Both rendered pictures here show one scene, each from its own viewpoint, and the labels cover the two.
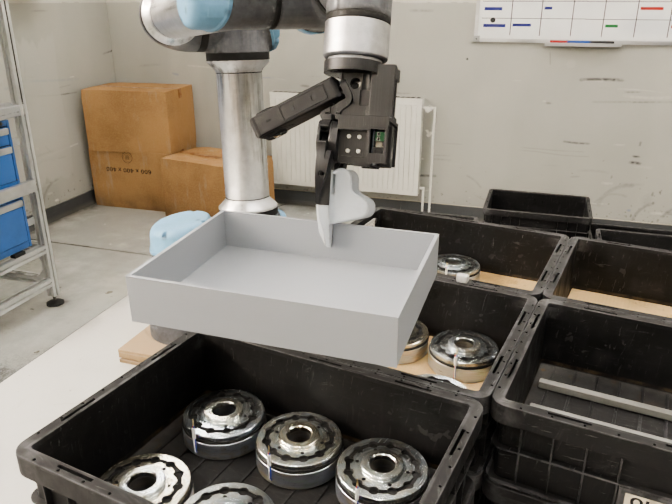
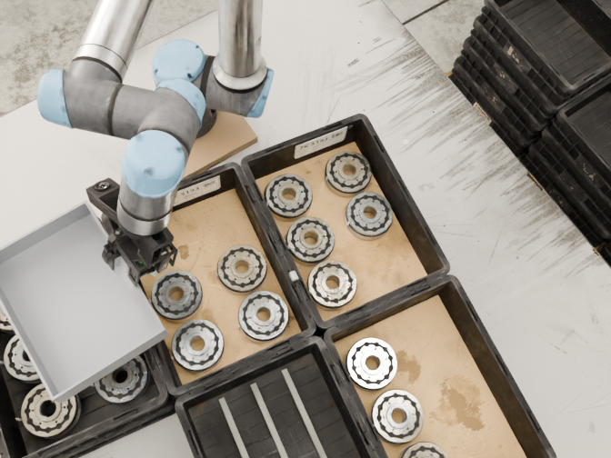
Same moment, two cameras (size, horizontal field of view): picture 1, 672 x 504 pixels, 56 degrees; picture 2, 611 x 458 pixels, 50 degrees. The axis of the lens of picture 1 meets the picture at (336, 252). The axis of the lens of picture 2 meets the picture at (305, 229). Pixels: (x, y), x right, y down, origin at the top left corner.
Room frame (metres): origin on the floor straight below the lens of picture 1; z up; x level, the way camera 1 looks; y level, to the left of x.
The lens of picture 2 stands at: (0.58, -0.37, 2.16)
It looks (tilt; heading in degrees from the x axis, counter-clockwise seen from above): 69 degrees down; 27
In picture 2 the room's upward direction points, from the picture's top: 12 degrees clockwise
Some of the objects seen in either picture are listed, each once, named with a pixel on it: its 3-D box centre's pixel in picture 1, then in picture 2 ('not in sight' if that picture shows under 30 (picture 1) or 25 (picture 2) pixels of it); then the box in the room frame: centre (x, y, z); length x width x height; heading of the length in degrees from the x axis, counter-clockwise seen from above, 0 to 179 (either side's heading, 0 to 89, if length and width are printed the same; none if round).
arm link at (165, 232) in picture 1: (186, 250); (183, 74); (1.14, 0.29, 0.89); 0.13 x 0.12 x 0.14; 116
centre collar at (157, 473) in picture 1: (142, 482); not in sight; (0.54, 0.21, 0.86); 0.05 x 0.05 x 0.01
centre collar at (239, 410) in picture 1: (224, 410); not in sight; (0.67, 0.14, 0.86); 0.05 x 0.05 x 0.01
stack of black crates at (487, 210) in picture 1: (531, 255); not in sight; (2.41, -0.80, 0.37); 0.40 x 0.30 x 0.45; 72
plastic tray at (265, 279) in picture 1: (294, 275); (74, 298); (0.61, 0.04, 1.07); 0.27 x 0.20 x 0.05; 72
